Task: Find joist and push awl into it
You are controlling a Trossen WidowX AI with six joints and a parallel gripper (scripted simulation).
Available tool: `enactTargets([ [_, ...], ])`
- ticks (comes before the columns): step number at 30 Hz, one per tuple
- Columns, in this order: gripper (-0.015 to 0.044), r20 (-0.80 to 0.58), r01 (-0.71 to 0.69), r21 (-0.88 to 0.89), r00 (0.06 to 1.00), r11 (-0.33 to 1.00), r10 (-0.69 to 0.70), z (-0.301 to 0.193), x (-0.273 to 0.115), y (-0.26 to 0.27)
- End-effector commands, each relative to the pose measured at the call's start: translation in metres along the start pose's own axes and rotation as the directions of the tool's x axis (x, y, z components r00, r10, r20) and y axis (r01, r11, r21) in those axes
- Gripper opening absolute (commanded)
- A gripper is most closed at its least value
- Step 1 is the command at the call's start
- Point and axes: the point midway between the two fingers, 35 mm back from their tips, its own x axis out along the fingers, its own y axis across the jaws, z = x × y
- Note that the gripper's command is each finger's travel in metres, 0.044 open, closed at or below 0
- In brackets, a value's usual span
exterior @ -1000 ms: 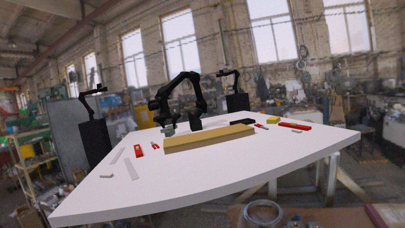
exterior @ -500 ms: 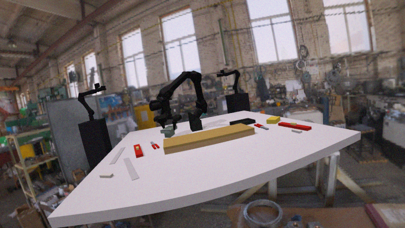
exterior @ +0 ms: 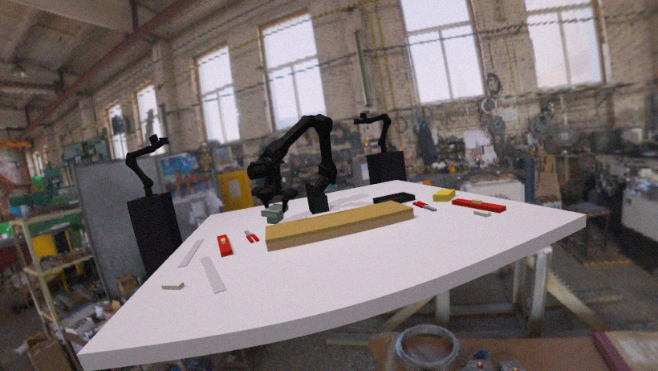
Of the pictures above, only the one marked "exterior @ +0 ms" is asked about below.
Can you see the yellow rectangular block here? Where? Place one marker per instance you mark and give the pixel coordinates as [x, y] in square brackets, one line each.
[444, 195]

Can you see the red rectangular block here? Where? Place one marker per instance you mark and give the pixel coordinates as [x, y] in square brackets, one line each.
[478, 204]
[224, 245]

